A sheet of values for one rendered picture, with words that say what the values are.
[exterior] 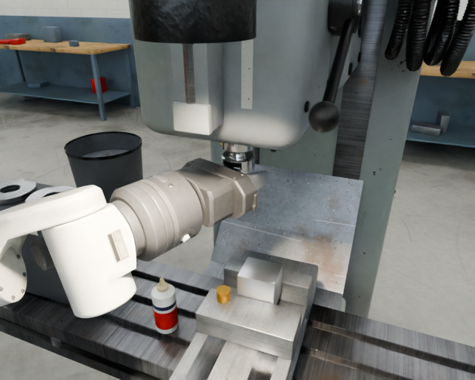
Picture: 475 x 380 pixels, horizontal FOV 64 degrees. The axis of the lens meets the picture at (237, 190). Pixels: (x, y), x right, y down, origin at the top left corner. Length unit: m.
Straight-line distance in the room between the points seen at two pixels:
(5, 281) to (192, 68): 0.27
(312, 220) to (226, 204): 0.47
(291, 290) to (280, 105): 0.36
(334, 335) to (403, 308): 1.54
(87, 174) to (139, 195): 2.04
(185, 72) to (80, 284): 0.22
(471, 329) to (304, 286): 1.71
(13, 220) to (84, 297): 0.09
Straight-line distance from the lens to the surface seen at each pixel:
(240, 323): 0.58
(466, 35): 0.64
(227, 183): 0.46
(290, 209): 0.91
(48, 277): 0.81
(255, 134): 0.40
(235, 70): 0.40
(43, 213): 0.38
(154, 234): 0.40
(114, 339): 0.74
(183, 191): 0.43
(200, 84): 0.37
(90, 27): 6.19
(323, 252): 0.90
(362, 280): 1.05
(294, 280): 0.65
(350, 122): 0.86
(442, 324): 2.26
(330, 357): 0.71
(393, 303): 2.27
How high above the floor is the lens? 1.46
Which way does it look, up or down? 27 degrees down
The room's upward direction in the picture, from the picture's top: straight up
